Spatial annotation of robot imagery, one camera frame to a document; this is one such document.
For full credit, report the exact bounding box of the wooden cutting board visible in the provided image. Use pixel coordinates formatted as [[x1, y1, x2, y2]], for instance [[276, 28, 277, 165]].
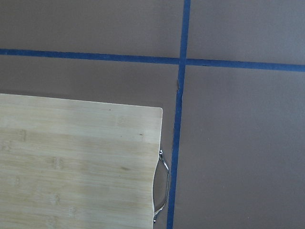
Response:
[[0, 94, 163, 229]]

